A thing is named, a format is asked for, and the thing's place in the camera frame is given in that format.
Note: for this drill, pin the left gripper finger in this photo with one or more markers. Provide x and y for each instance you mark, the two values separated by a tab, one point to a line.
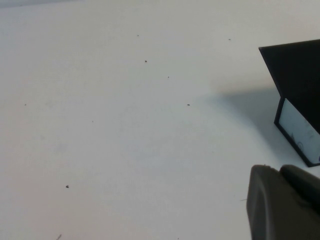
275	212

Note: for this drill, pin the black printed glasses case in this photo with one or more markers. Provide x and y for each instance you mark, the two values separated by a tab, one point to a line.
295	70

